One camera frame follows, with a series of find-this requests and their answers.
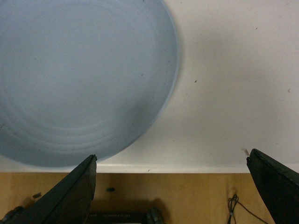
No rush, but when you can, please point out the light blue plate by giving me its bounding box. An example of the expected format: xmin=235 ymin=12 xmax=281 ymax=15
xmin=0 ymin=0 xmax=179 ymax=168

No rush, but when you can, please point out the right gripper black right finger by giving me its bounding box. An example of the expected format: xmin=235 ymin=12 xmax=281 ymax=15
xmin=247 ymin=149 xmax=299 ymax=224

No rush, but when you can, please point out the black equipment base on floor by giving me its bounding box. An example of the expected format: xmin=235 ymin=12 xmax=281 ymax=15
xmin=0 ymin=204 xmax=164 ymax=224

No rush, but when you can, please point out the black cable on floor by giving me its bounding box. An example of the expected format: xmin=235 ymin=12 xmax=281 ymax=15
xmin=227 ymin=195 xmax=275 ymax=224

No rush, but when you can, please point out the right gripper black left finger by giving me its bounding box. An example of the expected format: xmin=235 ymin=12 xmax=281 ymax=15
xmin=0 ymin=155 xmax=97 ymax=224

